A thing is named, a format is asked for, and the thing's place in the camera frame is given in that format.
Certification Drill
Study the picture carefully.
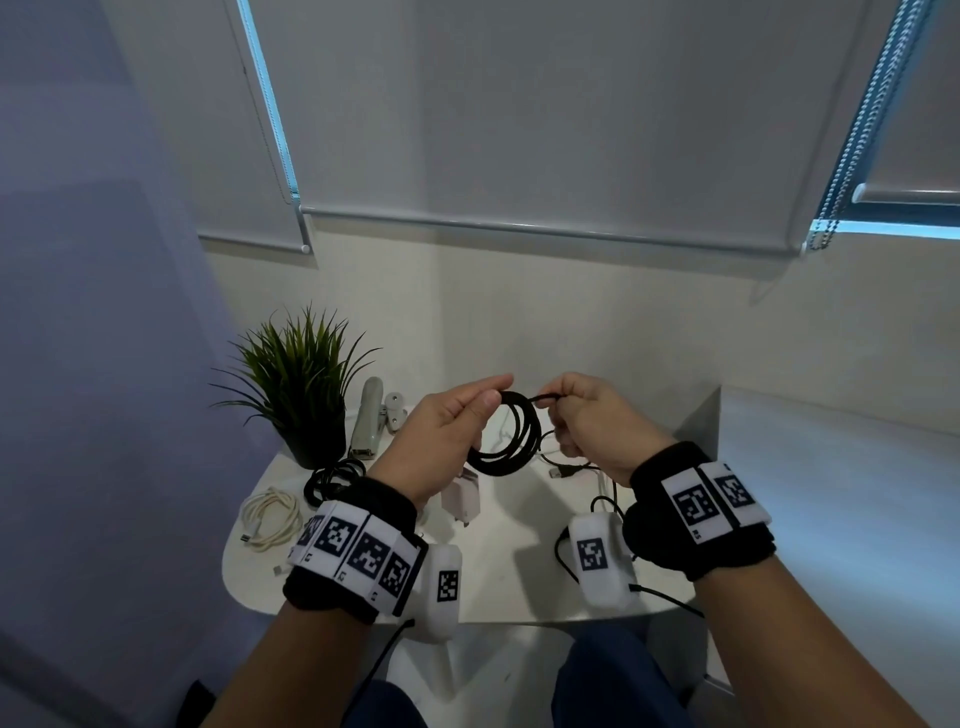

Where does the person's right hand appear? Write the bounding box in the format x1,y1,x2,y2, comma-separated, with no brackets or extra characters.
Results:
533,372,679,489

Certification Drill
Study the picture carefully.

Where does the person's left hand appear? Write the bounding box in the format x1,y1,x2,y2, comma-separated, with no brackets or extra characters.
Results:
367,373,517,511

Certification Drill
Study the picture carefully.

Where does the thin black cable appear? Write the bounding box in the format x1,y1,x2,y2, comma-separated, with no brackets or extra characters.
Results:
464,389,560,478

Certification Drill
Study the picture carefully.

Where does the black usb cable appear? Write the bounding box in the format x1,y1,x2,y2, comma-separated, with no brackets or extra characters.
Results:
303,458,367,510

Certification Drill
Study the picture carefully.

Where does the beige charging cable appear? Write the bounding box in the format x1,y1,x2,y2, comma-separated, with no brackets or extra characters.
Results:
238,485,304,554

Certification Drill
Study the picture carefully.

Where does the person's right forearm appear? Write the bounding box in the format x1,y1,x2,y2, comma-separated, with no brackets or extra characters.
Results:
693,558,931,728

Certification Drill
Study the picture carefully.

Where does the person's left forearm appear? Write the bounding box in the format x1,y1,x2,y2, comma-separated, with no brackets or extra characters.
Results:
202,599,376,728

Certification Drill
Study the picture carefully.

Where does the person's right leg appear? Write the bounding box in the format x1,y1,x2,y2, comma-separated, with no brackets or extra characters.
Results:
551,626,699,728

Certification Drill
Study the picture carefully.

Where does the person's leg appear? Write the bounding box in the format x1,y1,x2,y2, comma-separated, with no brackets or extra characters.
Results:
341,678,429,728
551,626,699,728

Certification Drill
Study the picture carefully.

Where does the person's left leg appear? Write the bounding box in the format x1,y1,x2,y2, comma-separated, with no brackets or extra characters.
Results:
341,678,429,728

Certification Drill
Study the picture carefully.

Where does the white charger adapter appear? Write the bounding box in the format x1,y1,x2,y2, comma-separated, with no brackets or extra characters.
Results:
440,472,481,526

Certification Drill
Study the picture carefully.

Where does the grey oblong device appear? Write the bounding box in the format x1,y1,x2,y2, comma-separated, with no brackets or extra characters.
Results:
348,377,385,460

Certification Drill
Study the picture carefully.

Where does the green plant in black pot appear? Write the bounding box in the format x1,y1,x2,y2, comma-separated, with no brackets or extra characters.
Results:
209,305,384,470

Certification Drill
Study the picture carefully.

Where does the black wristband with marker tags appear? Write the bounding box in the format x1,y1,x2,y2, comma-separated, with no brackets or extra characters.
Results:
283,477,429,625
622,440,778,583

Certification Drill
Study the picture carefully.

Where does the wide white roller blind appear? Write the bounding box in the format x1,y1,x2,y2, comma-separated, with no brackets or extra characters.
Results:
239,0,905,259

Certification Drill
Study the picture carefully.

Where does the thin black camera cord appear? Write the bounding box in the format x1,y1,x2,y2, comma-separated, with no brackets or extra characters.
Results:
628,583,706,620
341,618,416,721

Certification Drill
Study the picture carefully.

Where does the metal bead chain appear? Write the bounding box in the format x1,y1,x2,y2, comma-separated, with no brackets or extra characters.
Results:
806,0,935,253

